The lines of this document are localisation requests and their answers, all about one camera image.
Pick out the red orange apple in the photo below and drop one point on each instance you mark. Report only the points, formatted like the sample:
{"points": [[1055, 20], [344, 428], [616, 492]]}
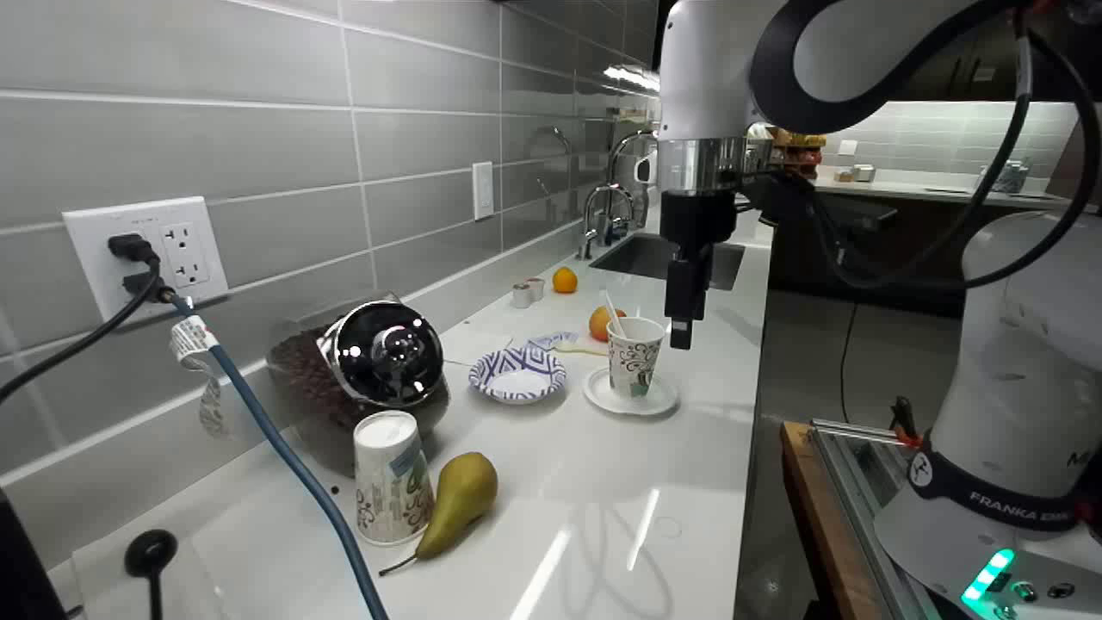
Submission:
{"points": [[598, 324]]}

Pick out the blue white patterned packet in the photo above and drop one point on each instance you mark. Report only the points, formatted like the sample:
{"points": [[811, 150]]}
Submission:
{"points": [[550, 339]]}

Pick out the small tray on far counter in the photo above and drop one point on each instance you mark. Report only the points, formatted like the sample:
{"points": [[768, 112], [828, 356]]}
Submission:
{"points": [[857, 174]]}

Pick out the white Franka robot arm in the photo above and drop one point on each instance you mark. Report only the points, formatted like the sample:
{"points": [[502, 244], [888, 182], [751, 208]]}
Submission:
{"points": [[711, 69]]}

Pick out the glass jar of coffee beans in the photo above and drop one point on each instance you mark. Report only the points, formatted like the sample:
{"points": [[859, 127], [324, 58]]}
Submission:
{"points": [[379, 356]]}

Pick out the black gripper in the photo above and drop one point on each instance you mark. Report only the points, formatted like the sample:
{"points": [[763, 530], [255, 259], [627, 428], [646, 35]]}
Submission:
{"points": [[696, 219]]}

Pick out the bunch of yellow bananas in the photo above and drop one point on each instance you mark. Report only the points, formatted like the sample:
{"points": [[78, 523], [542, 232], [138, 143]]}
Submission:
{"points": [[797, 143]]}

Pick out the white rod with red tip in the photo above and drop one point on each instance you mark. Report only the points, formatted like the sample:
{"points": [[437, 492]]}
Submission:
{"points": [[857, 433]]}

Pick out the green pear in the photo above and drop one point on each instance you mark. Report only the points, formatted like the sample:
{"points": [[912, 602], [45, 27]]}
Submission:
{"points": [[462, 493]]}

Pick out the orange fruit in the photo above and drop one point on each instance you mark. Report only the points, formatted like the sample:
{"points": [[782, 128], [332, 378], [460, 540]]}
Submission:
{"points": [[562, 282]]}

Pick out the cream plastic spoon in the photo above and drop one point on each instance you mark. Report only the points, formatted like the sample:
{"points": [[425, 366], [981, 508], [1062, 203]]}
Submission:
{"points": [[588, 350]]}

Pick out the dark kitchen sink basin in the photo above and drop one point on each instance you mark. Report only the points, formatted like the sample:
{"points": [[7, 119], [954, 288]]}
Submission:
{"points": [[641, 255]]}

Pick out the chrome sink faucet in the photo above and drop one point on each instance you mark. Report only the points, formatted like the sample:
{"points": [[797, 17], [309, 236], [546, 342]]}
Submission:
{"points": [[590, 229]]}

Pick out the white coffee pod dark lid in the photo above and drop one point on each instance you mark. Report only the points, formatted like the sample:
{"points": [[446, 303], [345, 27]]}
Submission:
{"points": [[520, 296]]}

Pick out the grey kettle on far counter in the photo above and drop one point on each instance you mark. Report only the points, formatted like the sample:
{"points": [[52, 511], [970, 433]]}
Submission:
{"points": [[1009, 176]]}

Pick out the patterned paper cup upright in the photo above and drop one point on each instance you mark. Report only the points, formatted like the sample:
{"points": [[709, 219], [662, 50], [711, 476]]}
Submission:
{"points": [[636, 361]]}

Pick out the wooden table top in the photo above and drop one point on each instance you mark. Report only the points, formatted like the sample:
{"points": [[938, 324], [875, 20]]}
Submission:
{"points": [[821, 520]]}

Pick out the white wall outlet with plugs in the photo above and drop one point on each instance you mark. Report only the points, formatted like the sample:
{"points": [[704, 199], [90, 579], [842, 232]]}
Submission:
{"points": [[192, 259]]}

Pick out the black round knob on stem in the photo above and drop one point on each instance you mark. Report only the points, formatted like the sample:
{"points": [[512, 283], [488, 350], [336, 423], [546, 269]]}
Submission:
{"points": [[150, 552]]}

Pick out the plain white saucer plate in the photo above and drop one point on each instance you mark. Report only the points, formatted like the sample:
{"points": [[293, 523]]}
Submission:
{"points": [[598, 398]]}

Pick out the empty white wall outlet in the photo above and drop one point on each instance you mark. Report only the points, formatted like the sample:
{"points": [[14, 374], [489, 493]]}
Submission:
{"points": [[483, 191]]}

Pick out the white drinking straw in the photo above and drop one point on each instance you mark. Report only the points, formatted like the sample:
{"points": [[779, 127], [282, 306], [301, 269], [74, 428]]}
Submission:
{"points": [[610, 316]]}

